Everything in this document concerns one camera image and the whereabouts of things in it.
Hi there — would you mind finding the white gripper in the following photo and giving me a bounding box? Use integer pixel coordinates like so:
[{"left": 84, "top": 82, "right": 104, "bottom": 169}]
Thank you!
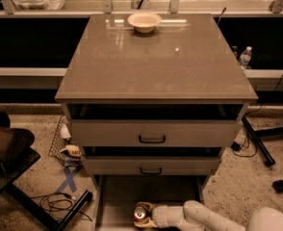
[{"left": 134, "top": 202, "right": 188, "bottom": 229}]

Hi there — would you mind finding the red coke can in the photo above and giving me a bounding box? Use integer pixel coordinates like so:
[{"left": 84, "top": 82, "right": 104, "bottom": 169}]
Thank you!
[{"left": 133, "top": 206, "right": 148, "bottom": 222}]

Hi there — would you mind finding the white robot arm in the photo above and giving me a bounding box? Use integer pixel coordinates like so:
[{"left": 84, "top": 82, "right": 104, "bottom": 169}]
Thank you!
[{"left": 133, "top": 200, "right": 283, "bottom": 231}]

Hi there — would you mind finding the open bottom drawer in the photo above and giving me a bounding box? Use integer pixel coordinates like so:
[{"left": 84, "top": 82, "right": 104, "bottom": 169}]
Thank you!
[{"left": 93, "top": 175, "right": 204, "bottom": 231}]

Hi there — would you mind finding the middle grey drawer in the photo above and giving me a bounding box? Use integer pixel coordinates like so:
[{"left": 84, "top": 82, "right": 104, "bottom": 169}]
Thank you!
[{"left": 83, "top": 156, "right": 220, "bottom": 175}]

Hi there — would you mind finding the grey drawer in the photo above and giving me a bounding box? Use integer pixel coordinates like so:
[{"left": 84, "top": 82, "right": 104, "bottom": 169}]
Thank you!
[
  {"left": 83, "top": 156, "right": 220, "bottom": 175},
  {"left": 70, "top": 119, "right": 242, "bottom": 147}
]

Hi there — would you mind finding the top grey drawer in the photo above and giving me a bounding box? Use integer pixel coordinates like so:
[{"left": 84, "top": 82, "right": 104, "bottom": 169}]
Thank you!
[{"left": 70, "top": 119, "right": 242, "bottom": 147}]

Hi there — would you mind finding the grey drawer cabinet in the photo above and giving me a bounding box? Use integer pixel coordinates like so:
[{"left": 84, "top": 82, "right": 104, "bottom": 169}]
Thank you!
[{"left": 54, "top": 13, "right": 258, "bottom": 231}]

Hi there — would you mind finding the snack bag on floor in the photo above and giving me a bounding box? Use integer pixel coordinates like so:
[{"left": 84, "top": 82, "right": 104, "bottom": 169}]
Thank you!
[{"left": 60, "top": 144, "right": 82, "bottom": 167}]

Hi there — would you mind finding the black stand leg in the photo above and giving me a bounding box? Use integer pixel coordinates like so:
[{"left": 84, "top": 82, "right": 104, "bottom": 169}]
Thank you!
[{"left": 242, "top": 116, "right": 275, "bottom": 167}]

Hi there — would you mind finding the black caster foot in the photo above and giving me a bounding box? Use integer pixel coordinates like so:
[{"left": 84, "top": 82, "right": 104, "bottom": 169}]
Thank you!
[{"left": 272, "top": 180, "right": 283, "bottom": 193}]

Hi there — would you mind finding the clear water bottle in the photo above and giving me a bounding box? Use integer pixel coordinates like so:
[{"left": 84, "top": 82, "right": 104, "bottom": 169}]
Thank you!
[{"left": 239, "top": 46, "right": 252, "bottom": 69}]

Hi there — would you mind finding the white paper bowl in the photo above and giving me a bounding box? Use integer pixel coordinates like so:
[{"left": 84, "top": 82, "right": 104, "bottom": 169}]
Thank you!
[{"left": 127, "top": 13, "right": 162, "bottom": 34}]

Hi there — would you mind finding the black cable on floor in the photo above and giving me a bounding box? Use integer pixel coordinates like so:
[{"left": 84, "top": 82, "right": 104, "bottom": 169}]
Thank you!
[{"left": 30, "top": 192, "right": 93, "bottom": 222}]

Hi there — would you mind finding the wire mesh basket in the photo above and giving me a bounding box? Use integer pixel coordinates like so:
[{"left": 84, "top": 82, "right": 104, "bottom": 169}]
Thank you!
[{"left": 48, "top": 116, "right": 65, "bottom": 166}]

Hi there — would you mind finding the black cable right floor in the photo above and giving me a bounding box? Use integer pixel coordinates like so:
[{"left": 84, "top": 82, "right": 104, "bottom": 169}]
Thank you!
[{"left": 230, "top": 135, "right": 259, "bottom": 159}]

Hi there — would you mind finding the black table leg frame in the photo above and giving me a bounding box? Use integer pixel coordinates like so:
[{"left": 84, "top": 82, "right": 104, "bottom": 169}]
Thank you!
[{"left": 5, "top": 184, "right": 92, "bottom": 231}]

